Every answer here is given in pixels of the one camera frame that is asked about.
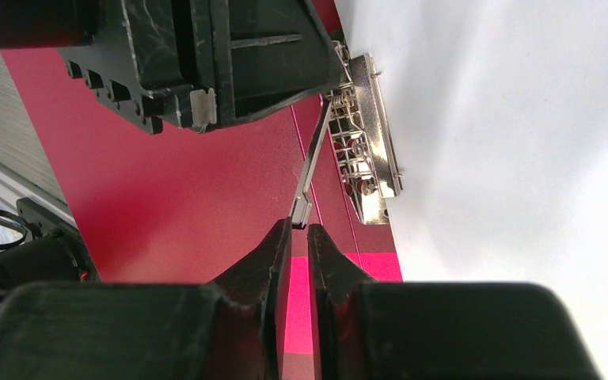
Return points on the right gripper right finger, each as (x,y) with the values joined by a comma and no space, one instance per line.
(368,329)

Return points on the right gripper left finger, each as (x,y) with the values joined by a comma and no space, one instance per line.
(232,327)

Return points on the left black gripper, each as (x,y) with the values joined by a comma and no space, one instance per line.
(204,65)

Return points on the metal folder clip mechanism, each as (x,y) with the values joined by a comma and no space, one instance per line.
(353,116)

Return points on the red plastic folder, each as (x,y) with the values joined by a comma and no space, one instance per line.
(176,207)

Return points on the white paper sheets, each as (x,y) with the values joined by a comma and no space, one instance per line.
(498,112)

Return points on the aluminium rail frame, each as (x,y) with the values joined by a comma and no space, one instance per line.
(10,178)

